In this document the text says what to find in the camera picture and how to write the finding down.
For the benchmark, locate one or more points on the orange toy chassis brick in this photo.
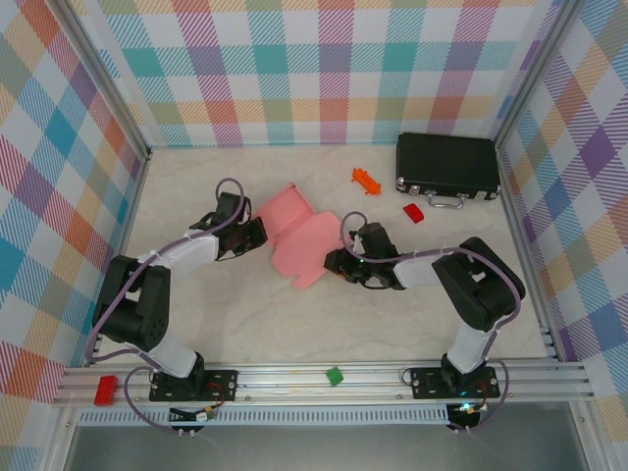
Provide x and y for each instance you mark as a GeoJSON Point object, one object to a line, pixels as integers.
{"type": "Point", "coordinates": [366, 181]}

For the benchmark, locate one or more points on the grey sheet metal panel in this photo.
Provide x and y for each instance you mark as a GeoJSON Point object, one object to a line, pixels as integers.
{"type": "Point", "coordinates": [319, 451]}

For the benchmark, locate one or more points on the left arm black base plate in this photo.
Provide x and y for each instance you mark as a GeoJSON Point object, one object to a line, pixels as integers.
{"type": "Point", "coordinates": [221, 385]}

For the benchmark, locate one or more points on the wide aluminium base rail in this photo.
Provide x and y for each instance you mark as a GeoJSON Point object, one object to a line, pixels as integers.
{"type": "Point", "coordinates": [294, 392]}

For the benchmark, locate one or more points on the black ribbed carry case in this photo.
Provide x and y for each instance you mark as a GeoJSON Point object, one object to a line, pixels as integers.
{"type": "Point", "coordinates": [446, 162]}

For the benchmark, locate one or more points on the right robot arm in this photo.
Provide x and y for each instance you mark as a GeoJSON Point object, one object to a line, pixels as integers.
{"type": "Point", "coordinates": [417, 270]}

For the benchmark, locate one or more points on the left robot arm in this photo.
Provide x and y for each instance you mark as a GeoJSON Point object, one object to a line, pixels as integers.
{"type": "Point", "coordinates": [191, 250]}

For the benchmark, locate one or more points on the aluminium frame post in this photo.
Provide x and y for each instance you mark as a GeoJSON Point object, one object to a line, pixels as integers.
{"type": "Point", "coordinates": [532, 73]}
{"type": "Point", "coordinates": [108, 73]}

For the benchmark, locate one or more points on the pink paper box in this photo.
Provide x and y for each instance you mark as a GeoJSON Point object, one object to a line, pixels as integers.
{"type": "Point", "coordinates": [304, 240]}

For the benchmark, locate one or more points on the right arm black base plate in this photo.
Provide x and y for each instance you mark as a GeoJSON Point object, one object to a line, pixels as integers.
{"type": "Point", "coordinates": [427, 385]}

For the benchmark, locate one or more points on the aluminium frame side rail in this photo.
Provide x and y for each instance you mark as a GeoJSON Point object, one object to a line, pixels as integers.
{"type": "Point", "coordinates": [512, 196]}
{"type": "Point", "coordinates": [133, 206]}

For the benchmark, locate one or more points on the red rectangular toy brick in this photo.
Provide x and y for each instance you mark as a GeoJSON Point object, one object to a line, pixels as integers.
{"type": "Point", "coordinates": [106, 390]}

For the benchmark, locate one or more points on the small green block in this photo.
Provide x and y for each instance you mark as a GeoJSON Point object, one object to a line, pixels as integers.
{"type": "Point", "coordinates": [335, 376]}

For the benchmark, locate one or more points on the red curved toy brick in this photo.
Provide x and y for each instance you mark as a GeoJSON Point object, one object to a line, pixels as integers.
{"type": "Point", "coordinates": [414, 213]}

